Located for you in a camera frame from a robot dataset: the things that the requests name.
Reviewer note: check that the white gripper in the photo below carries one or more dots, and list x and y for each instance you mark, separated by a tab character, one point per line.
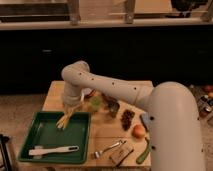
71	96

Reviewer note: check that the yellow banana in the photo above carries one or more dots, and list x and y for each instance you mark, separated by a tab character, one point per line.
63	121

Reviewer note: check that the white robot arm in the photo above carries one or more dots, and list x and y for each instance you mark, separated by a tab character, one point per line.
174	128

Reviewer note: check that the green cup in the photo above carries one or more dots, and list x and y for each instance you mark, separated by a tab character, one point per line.
95	103

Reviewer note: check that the orange bowl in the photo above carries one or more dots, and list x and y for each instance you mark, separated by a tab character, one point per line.
88	93

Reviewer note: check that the green plastic tray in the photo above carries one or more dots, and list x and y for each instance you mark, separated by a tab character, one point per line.
44	132

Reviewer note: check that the dark small container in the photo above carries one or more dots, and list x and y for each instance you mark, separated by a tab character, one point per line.
113	108

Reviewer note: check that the silver fork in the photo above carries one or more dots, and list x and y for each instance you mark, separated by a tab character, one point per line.
98	154

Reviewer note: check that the wooden table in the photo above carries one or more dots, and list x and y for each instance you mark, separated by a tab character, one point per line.
104	131

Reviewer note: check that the white spatula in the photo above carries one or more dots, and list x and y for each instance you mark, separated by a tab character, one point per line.
39	150

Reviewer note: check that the bunch of dark grapes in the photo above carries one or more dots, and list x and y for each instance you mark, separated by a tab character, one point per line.
126	119

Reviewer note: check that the brown rectangular box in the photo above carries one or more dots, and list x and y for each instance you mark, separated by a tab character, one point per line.
120	154

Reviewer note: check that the orange peach fruit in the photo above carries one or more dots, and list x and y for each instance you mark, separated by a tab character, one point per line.
138	131

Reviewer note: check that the blue sponge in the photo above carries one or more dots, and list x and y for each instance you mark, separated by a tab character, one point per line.
145	121

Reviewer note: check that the green cucumber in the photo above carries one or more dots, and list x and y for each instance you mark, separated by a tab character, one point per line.
141	158

